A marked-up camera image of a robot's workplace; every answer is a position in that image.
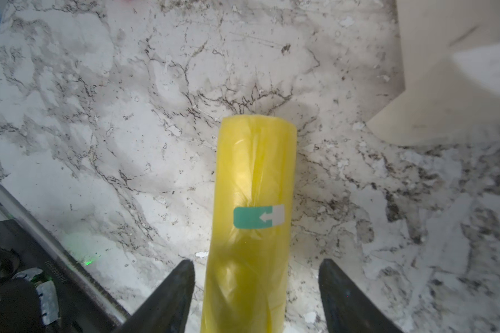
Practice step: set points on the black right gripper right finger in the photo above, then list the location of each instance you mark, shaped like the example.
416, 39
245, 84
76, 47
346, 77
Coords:
346, 307

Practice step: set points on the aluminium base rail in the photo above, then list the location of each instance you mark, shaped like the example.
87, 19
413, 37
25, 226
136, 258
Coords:
10, 208

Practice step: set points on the white bottom drawer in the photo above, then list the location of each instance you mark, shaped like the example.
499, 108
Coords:
451, 58

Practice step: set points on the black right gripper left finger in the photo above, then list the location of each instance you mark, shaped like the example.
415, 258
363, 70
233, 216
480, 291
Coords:
168, 307

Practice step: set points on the yellow trash bag roll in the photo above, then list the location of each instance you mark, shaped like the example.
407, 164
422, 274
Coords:
247, 268

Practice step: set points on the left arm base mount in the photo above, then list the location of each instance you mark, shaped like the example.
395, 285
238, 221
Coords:
36, 294

